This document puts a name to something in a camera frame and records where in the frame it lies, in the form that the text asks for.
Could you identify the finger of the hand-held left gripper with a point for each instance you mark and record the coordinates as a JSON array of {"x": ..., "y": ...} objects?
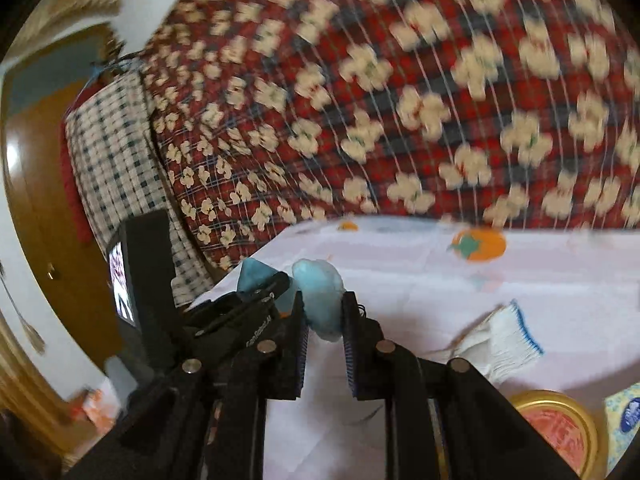
[{"x": 275, "y": 287}]

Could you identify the yellow blue tissue packet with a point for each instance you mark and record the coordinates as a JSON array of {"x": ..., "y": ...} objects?
[{"x": 625, "y": 420}]

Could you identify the blue white checkered cloth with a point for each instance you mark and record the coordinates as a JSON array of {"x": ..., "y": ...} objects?
[{"x": 115, "y": 160}]

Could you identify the white persimmon print tablecloth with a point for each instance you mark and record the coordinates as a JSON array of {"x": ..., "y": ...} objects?
[{"x": 425, "y": 285}]

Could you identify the wooden door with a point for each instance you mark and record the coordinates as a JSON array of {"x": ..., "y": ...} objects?
[{"x": 45, "y": 200}]

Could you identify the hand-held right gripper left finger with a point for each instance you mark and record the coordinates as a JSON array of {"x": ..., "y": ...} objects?
[{"x": 300, "y": 350}]

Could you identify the red cloth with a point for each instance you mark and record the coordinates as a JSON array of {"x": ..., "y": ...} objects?
[{"x": 72, "y": 185}]

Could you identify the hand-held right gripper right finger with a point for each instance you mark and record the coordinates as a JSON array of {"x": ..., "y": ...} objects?
[{"x": 350, "y": 350}]

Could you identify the red plaid floral blanket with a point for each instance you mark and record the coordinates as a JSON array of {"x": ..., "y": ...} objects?
[{"x": 425, "y": 60}]

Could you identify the white knit glove blue trim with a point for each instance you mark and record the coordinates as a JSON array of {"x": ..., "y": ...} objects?
[{"x": 505, "y": 340}]

